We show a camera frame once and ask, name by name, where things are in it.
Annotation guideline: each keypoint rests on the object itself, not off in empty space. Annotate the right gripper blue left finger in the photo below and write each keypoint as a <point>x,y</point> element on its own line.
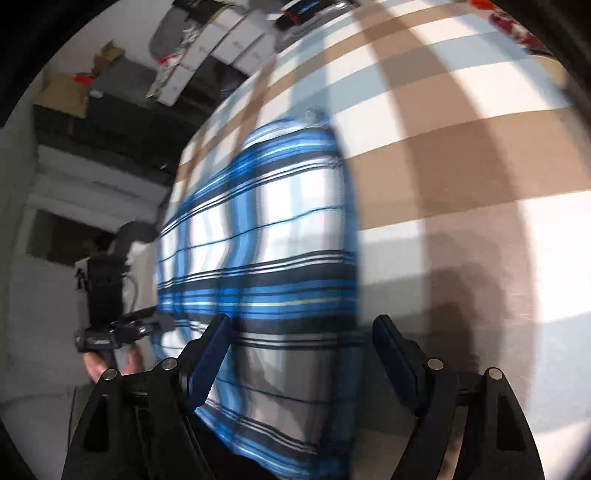
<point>137,426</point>

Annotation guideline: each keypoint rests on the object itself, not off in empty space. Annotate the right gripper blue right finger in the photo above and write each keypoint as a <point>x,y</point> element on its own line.
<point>497,440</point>

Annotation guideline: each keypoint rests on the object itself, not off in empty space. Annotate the blue white plaid shirt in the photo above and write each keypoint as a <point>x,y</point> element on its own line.
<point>269,239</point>

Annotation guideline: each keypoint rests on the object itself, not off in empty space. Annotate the person left hand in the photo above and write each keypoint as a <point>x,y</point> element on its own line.
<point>95,366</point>

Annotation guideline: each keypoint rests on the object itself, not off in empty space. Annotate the black refrigerator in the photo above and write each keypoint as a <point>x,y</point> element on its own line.
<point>138,127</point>

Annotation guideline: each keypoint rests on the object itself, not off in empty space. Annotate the open cardboard box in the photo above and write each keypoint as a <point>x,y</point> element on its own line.
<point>108,54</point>

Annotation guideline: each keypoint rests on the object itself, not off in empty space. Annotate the checkered brown blue bedsheet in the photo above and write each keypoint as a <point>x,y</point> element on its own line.
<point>471,177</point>

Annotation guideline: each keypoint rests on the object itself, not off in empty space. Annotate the grey mirror headboard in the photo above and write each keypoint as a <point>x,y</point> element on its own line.
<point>169,33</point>

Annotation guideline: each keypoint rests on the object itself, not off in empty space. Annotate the white drawer desk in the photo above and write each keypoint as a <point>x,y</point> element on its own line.
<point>238,38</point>

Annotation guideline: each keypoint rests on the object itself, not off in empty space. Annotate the black box on suitcase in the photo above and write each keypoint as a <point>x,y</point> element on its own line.
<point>296,13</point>

